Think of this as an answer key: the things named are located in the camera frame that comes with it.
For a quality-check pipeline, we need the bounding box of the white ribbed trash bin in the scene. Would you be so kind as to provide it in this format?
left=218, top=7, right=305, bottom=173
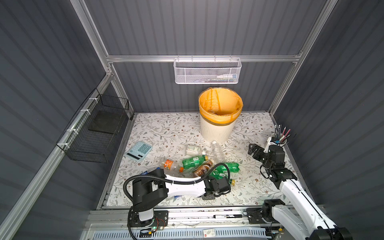
left=200, top=115, right=236, bottom=143

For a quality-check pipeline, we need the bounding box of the orange label crushed bottle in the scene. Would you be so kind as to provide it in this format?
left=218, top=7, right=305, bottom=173
left=161, top=159, right=184, bottom=175

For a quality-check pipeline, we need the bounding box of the white pencil cup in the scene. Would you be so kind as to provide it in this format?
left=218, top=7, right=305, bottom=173
left=273, top=135, right=287, bottom=147

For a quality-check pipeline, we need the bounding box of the green bottle yellow cap upper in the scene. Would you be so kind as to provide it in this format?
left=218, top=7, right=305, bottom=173
left=182, top=155, right=208, bottom=170

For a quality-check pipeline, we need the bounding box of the square clear bottle green label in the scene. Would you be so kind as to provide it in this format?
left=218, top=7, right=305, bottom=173
left=185, top=145, right=203, bottom=156

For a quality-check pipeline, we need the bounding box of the white wire wall basket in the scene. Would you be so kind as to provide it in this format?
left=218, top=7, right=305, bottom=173
left=173, top=58, right=242, bottom=85

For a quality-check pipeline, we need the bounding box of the orange bin liner bag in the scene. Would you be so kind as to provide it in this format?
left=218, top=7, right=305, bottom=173
left=198, top=87, right=244, bottom=125

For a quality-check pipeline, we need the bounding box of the black wire wall basket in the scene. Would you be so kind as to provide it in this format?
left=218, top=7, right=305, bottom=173
left=57, top=92, right=130, bottom=164

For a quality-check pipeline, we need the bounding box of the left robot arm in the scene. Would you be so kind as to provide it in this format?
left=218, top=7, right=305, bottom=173
left=123, top=163, right=231, bottom=224

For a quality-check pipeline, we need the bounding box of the tall clear ribbed bottle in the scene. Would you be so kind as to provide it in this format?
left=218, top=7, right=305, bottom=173
left=211, top=141, right=226, bottom=163

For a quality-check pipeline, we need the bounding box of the white tube in basket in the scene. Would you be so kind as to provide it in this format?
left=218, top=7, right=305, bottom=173
left=210, top=74, right=238, bottom=82

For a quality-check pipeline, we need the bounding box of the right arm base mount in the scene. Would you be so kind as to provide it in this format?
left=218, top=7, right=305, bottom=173
left=246, top=207, right=275, bottom=224

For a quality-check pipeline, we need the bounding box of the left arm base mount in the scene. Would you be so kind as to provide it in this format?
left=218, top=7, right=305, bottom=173
left=128, top=210, right=169, bottom=228

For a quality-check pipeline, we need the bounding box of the green bottle yellow cap lower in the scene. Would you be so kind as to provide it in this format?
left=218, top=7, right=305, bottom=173
left=209, top=171, right=235, bottom=186

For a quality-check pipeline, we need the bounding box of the brown tea bottle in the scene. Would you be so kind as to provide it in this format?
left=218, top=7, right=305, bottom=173
left=193, top=160, right=215, bottom=177

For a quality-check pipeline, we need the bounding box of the green bottle yellow cap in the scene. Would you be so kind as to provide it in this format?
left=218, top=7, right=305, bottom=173
left=182, top=155, right=208, bottom=170
left=209, top=171, right=235, bottom=186

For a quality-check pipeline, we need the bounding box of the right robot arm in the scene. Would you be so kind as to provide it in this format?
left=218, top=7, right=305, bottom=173
left=248, top=144, right=353, bottom=240

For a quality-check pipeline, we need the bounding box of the teal calculator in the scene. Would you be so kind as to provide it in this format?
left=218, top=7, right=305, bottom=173
left=123, top=141, right=153, bottom=163

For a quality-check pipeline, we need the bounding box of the green bottle white cap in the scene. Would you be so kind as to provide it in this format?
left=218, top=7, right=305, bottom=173
left=215, top=163, right=240, bottom=174

